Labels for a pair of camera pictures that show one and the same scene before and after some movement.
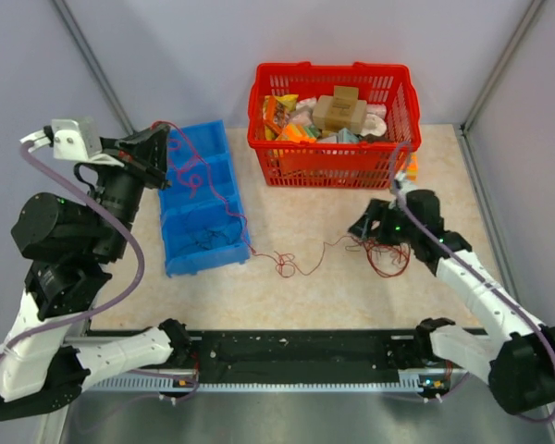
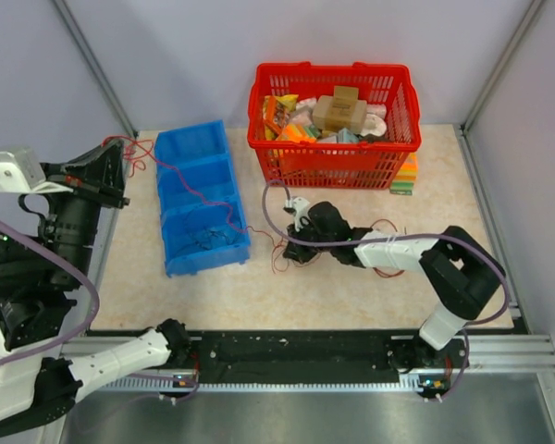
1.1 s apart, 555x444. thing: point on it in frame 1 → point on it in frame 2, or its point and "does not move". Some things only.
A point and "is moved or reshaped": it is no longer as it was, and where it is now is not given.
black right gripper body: x=394 y=228 → x=305 y=252
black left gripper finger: x=149 y=145 → x=103 y=168
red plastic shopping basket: x=331 y=125 does not move
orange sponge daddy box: x=296 y=131 does not move
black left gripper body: x=137 y=166 → x=84 y=191
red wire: x=370 y=245 is moved or reshaped
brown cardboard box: x=342 y=110 does not move
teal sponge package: x=344 y=135 does not move
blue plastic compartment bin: x=202 y=216 does not move
